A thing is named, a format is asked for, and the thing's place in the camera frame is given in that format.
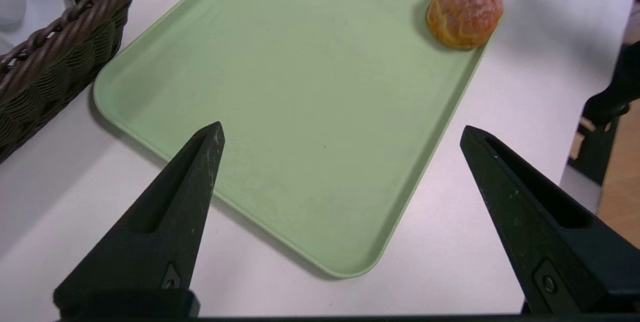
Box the brown cream puff bun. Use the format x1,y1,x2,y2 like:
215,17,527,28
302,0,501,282
426,0,504,51

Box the light green plastic tray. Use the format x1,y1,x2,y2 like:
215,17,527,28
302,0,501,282
93,0,493,279

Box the dark brown wicker basket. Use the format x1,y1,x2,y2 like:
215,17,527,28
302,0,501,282
0,0,151,164

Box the white round tape roll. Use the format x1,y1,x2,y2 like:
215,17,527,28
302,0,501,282
0,0,76,55

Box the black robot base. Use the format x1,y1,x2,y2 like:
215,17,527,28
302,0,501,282
570,42,640,185

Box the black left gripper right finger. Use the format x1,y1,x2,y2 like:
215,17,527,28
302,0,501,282
460,125,640,315

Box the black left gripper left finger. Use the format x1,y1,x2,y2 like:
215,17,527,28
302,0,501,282
53,121,226,319

